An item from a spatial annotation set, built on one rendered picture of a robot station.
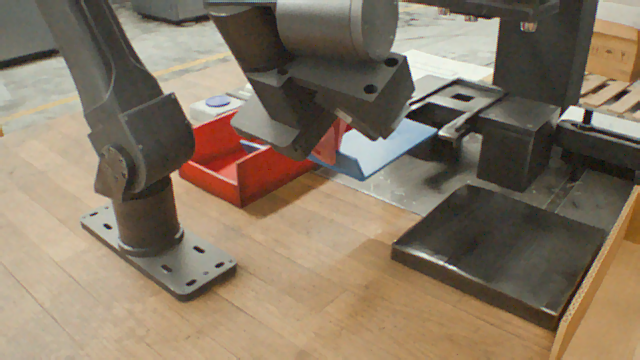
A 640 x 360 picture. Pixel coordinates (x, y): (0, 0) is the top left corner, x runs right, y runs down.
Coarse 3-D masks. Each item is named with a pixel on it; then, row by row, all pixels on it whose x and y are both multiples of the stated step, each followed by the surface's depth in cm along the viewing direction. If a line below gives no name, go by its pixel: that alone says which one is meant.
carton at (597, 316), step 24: (624, 216) 47; (624, 240) 55; (600, 264) 41; (624, 264) 51; (600, 288) 48; (624, 288) 48; (576, 312) 38; (600, 312) 45; (624, 312) 45; (576, 336) 43; (600, 336) 43; (624, 336) 42
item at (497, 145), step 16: (432, 112) 68; (480, 128) 65; (496, 128) 63; (544, 128) 63; (432, 144) 71; (448, 144) 75; (496, 144) 64; (512, 144) 63; (528, 144) 61; (544, 144) 66; (480, 160) 66; (496, 160) 65; (512, 160) 64; (528, 160) 62; (544, 160) 68; (480, 176) 67; (496, 176) 66; (512, 176) 64; (528, 176) 64
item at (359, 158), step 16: (400, 128) 59; (416, 128) 59; (432, 128) 59; (352, 144) 55; (368, 144) 55; (384, 144) 55; (400, 144) 55; (416, 144) 56; (320, 160) 52; (336, 160) 50; (352, 160) 47; (368, 160) 52; (384, 160) 52; (352, 176) 50; (368, 176) 50
